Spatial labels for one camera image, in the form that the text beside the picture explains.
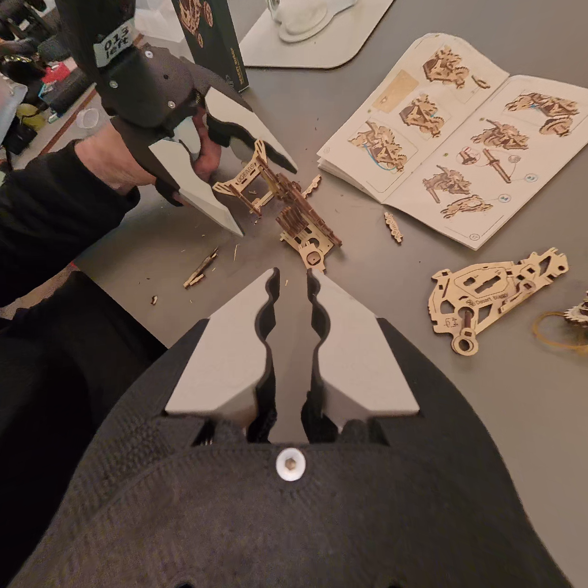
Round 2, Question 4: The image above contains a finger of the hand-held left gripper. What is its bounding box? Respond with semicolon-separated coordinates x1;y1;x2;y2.
202;87;299;175
148;116;245;238

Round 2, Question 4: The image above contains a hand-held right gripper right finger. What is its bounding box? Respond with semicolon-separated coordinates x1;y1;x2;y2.
301;269;421;443

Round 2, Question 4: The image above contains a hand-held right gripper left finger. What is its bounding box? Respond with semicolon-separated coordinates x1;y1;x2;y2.
164;268;281;443

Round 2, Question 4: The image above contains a partly built wooden model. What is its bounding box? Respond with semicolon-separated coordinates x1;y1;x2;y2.
213;139;343;272

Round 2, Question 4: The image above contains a person's left forearm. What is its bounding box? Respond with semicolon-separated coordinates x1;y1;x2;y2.
0;140;141;308

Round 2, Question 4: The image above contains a dark green model box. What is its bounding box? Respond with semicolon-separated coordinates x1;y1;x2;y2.
172;0;251;92

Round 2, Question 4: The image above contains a wooden model side plate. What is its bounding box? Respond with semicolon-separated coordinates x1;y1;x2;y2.
427;248;570;356

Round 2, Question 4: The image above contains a person's left hand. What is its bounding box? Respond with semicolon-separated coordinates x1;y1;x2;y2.
76;115;222;190

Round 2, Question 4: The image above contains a dark wooden sprue scrap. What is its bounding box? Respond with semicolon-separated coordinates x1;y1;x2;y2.
184;248;219;289

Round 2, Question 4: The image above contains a yellow rubber band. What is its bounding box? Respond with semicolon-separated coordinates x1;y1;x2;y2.
533;311;588;356

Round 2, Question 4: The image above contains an open instruction booklet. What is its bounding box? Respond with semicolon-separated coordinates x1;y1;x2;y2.
317;32;588;251

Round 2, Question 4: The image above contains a wooden gear assembly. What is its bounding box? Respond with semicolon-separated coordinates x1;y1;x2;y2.
563;289;588;329

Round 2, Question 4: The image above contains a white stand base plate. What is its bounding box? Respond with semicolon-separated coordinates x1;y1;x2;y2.
239;0;396;70

